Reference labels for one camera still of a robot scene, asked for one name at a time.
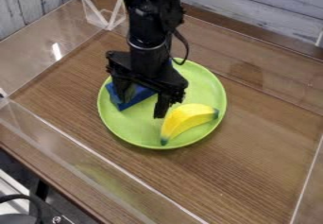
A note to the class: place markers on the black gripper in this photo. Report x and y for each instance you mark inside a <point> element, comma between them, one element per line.
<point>168,83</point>

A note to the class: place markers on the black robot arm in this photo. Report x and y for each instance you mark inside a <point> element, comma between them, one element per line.
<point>145,65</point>

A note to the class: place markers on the yellow toy banana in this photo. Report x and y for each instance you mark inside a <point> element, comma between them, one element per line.
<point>186,117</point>

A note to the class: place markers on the clear acrylic corner bracket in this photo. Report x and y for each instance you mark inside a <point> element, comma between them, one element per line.
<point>103,18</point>

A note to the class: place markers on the clear acrylic front wall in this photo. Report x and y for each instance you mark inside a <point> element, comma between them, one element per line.
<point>112,195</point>

